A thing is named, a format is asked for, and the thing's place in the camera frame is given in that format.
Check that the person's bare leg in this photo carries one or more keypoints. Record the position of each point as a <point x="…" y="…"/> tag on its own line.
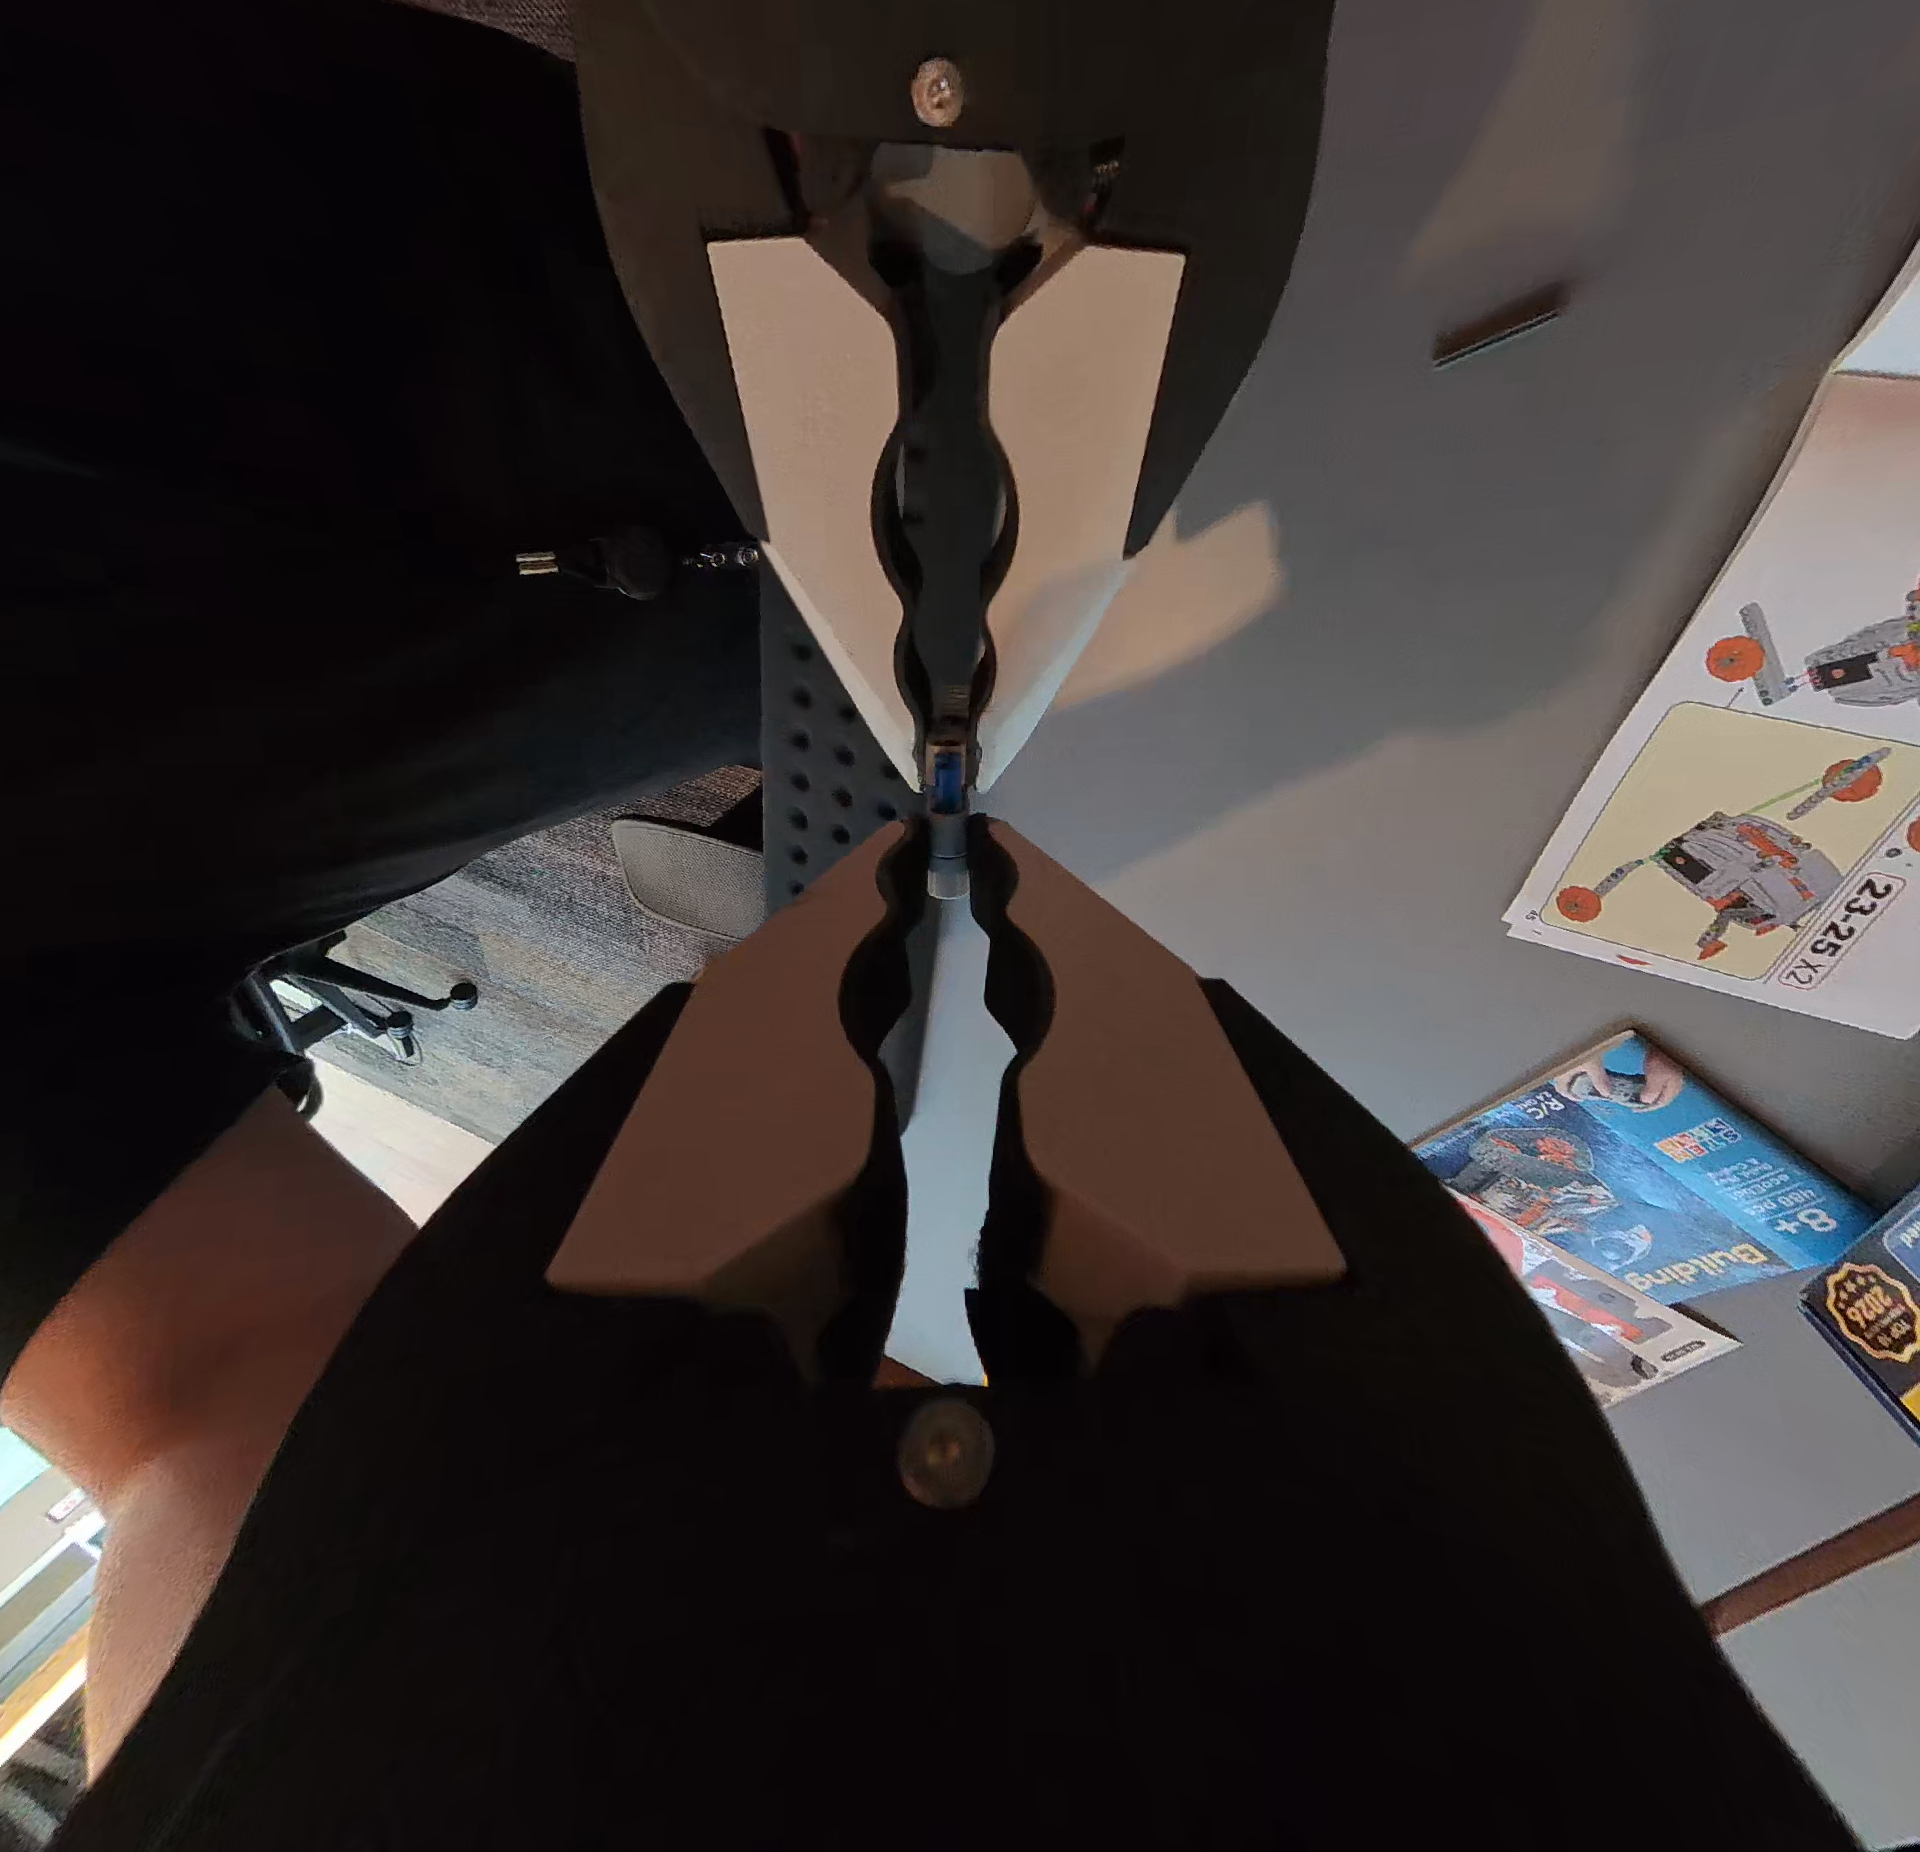
<point x="194" y="1356"/>

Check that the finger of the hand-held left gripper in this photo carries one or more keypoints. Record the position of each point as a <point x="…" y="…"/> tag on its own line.
<point x="803" y="412"/>
<point x="1095" y="412"/>

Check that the black perforated office chair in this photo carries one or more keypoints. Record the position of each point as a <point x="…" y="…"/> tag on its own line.
<point x="810" y="772"/>

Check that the grey desk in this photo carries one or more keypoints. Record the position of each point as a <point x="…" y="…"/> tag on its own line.
<point x="1349" y="906"/>

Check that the blue robot toy box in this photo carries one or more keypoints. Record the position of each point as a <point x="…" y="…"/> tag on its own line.
<point x="1874" y="1313"/>

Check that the short grey toy beam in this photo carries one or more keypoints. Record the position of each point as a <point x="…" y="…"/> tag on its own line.
<point x="951" y="862"/>

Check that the dark toy axle rod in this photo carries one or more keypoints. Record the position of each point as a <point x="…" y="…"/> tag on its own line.
<point x="1500" y="324"/>

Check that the blue toy pin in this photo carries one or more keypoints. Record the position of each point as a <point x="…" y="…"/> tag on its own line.
<point x="951" y="778"/>

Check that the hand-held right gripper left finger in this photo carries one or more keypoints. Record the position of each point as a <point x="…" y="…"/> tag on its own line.
<point x="705" y="1131"/>

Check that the open instruction booklet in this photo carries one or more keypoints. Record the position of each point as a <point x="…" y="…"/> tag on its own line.
<point x="1723" y="772"/>

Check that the black chair wheel base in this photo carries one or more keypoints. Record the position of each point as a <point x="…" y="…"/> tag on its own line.
<point x="360" y="1019"/>

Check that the small blue booklet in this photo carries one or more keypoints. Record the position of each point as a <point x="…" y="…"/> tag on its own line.
<point x="1648" y="1163"/>

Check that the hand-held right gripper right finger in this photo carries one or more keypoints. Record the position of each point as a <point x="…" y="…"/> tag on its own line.
<point x="1171" y="1131"/>

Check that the black badge reel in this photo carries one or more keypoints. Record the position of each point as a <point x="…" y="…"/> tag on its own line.
<point x="637" y="562"/>

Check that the long grey toy beam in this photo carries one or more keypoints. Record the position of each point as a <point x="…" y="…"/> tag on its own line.
<point x="953" y="382"/>

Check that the person's black shirt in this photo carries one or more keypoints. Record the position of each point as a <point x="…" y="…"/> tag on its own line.
<point x="301" y="531"/>

